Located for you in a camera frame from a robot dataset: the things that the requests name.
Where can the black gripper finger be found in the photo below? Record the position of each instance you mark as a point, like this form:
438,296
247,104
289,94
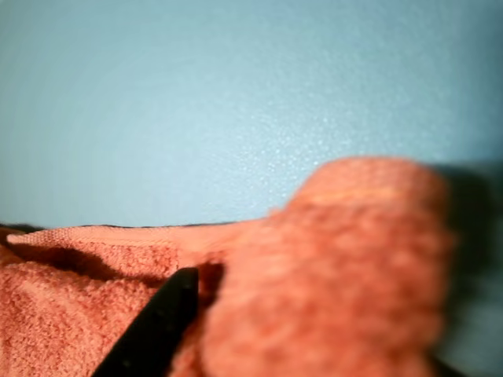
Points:
157,326

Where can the orange terry towel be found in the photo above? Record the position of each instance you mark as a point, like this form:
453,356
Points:
314,275

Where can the grey desk mat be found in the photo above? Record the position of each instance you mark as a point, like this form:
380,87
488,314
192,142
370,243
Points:
196,98

